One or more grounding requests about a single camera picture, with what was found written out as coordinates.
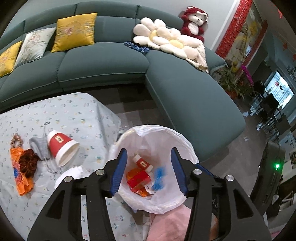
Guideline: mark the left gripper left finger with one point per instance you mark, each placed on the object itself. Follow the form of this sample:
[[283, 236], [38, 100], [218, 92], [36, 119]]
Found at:
[[60, 218]]

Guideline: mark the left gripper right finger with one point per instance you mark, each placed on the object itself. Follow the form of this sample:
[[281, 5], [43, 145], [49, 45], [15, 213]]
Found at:
[[238, 218]]

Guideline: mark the orange plastic bag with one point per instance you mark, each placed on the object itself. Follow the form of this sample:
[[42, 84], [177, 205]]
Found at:
[[23, 185]]

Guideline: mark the blue wrapper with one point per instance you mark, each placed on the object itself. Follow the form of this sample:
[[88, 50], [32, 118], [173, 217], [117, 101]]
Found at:
[[159, 175]]

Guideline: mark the red white paper cup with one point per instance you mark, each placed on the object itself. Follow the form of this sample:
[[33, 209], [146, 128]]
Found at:
[[62, 147]]

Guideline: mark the red orange packaging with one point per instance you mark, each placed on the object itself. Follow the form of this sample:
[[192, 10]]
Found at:
[[137, 179]]

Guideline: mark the dark red velvet scrunchie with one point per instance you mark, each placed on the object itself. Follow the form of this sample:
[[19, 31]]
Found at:
[[28, 163]]

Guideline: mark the white bag lined bin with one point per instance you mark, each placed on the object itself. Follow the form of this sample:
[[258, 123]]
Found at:
[[153, 143]]

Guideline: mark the grey sock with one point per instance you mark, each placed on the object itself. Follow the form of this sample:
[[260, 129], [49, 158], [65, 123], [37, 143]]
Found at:
[[40, 147]]

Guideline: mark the floral pale blue tablecloth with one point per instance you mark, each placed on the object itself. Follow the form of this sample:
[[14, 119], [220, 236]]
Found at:
[[79, 116]]

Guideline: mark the beige patterned scrunchie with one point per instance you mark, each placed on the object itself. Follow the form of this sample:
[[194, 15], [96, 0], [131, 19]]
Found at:
[[16, 141]]

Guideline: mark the potted plant with flowers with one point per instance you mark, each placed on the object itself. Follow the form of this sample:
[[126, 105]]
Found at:
[[237, 84]]

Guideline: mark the blue braided item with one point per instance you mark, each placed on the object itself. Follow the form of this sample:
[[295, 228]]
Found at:
[[141, 49]]

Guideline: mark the small yellow embroidered cushion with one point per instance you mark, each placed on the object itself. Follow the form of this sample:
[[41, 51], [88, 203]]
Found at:
[[8, 59]]

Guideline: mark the dark green sectional sofa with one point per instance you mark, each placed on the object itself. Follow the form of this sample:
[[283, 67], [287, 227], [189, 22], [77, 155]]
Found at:
[[193, 103]]

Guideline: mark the cream daisy flower cushion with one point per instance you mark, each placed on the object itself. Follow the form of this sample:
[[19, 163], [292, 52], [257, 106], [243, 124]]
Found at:
[[156, 35]]

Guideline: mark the pale floral cushion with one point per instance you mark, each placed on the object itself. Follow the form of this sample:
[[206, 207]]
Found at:
[[34, 46]]

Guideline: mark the red white plush monkey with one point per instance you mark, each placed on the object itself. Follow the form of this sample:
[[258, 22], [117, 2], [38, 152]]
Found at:
[[194, 19]]

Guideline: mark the large yellow embroidered cushion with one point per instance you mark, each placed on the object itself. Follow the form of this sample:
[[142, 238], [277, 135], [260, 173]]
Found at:
[[74, 31]]

